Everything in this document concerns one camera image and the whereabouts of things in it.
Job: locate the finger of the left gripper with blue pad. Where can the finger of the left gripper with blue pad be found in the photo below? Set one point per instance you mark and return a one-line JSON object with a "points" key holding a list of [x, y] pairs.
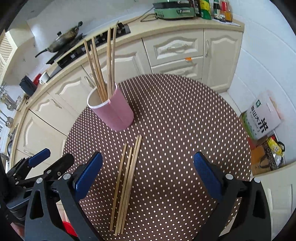
{"points": [[21, 169], [57, 167]]}

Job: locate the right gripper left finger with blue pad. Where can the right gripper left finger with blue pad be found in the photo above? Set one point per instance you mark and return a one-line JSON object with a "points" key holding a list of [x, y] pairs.
{"points": [[43, 221]]}

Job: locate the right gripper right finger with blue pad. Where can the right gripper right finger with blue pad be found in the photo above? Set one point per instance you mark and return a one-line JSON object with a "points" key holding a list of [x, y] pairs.
{"points": [[252, 222]]}

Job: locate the wooden chopstick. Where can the wooden chopstick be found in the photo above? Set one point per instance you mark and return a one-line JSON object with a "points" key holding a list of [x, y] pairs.
{"points": [[128, 186], [97, 78], [98, 64], [93, 71], [117, 187], [109, 87], [113, 59], [130, 181], [122, 197]]}

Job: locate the pink utensil holder cup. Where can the pink utensil holder cup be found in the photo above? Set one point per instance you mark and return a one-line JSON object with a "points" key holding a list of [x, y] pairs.
{"points": [[115, 112]]}

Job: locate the kitchen sink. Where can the kitchen sink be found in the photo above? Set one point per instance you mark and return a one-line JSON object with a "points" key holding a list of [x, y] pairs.
{"points": [[11, 137]]}

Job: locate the cream lower kitchen cabinets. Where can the cream lower kitchen cabinets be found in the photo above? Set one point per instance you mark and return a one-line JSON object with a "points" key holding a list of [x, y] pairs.
{"points": [[203, 50]]}

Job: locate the red stool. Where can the red stool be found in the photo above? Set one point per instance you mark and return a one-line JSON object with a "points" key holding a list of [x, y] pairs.
{"points": [[69, 229]]}

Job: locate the cardboard box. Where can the cardboard box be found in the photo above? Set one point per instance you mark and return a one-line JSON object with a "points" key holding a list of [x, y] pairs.
{"points": [[262, 159]]}

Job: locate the yellow snack bag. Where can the yellow snack bag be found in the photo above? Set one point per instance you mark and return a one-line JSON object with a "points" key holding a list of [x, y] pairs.
{"points": [[277, 148]]}

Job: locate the black knife block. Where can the black knife block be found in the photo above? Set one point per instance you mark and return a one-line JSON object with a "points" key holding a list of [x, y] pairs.
{"points": [[28, 86]]}

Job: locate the brown polka dot tablecloth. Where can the brown polka dot tablecloth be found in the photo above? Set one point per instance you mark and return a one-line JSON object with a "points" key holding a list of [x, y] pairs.
{"points": [[176, 117]]}

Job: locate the red container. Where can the red container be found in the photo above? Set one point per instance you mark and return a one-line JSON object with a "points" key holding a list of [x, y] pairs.
{"points": [[37, 79]]}

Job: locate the white mug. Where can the white mug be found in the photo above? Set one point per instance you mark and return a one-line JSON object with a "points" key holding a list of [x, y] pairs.
{"points": [[44, 78]]}

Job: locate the white rice bag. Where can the white rice bag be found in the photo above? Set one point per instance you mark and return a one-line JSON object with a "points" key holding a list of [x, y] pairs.
{"points": [[262, 117]]}

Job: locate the cream upper left cabinets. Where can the cream upper left cabinets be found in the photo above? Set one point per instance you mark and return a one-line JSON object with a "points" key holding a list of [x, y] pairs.
{"points": [[8, 49]]}

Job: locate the black gas stove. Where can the black gas stove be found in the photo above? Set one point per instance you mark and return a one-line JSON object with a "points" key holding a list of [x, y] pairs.
{"points": [[73, 50]]}

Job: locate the wok with glass lid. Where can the wok with glass lid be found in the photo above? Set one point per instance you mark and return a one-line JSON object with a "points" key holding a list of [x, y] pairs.
{"points": [[62, 39]]}

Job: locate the orange sauce bottle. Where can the orange sauce bottle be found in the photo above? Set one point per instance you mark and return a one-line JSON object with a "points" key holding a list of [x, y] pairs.
{"points": [[228, 13]]}

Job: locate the green yellow oil bottle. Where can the green yellow oil bottle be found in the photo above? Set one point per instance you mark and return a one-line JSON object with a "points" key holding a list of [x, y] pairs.
{"points": [[205, 9]]}

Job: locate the dark sauce bottle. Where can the dark sauce bottle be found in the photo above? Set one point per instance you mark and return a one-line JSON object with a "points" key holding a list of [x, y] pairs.
{"points": [[216, 9]]}

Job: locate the green electric grill appliance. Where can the green electric grill appliance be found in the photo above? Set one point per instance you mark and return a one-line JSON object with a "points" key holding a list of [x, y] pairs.
{"points": [[172, 10]]}

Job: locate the wall utensil rack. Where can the wall utensil rack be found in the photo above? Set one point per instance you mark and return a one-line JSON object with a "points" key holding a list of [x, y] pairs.
{"points": [[14, 91]]}

